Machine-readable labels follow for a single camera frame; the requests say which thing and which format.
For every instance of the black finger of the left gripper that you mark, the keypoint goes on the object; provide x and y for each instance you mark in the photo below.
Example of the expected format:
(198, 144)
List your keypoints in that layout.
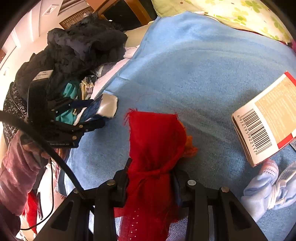
(76, 131)
(66, 103)

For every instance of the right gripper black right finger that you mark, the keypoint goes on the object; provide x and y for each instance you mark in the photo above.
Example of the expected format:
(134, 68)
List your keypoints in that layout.
(192, 195)

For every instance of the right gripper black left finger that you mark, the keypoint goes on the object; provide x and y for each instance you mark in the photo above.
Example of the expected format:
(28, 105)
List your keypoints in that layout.
(110, 195)

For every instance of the blue package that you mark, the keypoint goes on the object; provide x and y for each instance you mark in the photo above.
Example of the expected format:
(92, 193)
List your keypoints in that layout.
(103, 106)

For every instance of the red cloth scrap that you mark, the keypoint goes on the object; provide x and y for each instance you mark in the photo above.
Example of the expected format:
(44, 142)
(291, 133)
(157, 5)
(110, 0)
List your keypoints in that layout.
(157, 142)

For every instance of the light blue baby socks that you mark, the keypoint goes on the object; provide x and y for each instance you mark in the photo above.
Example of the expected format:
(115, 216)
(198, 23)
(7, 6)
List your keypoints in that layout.
(269, 189)

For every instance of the red white cardboard box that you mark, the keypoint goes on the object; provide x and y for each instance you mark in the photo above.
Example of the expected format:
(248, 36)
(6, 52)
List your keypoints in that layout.
(266, 124)

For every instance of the pink sleeve left forearm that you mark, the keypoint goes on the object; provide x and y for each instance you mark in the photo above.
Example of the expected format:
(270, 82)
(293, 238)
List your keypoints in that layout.
(19, 170)

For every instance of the person's left hand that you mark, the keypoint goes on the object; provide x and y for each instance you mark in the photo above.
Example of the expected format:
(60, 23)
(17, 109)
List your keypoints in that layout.
(35, 149)

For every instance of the teal garment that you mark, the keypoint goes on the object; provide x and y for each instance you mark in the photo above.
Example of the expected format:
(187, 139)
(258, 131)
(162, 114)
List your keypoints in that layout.
(71, 92)

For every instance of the black clothes pile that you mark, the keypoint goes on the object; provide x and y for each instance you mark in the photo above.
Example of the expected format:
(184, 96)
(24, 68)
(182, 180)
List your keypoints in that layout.
(71, 54)

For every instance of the wooden headboard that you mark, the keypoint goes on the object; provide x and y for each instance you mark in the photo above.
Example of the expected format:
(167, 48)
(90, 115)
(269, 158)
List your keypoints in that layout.
(129, 14)

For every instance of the light blue bed blanket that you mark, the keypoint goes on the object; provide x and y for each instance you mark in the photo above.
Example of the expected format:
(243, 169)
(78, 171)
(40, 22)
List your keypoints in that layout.
(201, 70)

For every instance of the green clover patterned quilt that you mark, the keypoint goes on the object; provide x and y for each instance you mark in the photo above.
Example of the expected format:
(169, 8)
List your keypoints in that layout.
(252, 16)

